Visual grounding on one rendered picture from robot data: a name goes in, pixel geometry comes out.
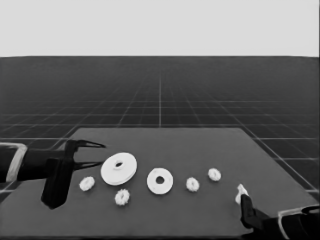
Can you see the small white toothed gear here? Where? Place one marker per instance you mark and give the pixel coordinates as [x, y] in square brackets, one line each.
[189, 185]
[83, 184]
[210, 175]
[118, 198]

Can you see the white round carrier with pins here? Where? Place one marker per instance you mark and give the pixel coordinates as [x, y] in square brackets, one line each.
[152, 183]

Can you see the large thick white disc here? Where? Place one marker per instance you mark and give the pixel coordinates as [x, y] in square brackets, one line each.
[111, 175]

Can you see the small white T-shaped piece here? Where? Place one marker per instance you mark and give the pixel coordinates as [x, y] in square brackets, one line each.
[240, 191]

